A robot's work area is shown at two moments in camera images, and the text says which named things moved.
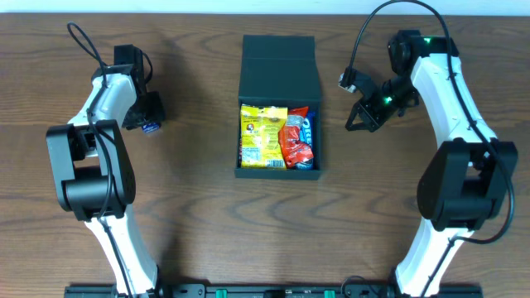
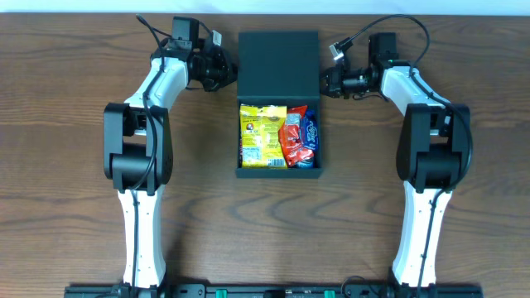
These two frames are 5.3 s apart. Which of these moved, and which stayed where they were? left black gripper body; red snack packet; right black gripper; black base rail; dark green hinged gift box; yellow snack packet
Moved: left black gripper body; right black gripper
Stayed: yellow snack packet; dark green hinged gift box; red snack packet; black base rail
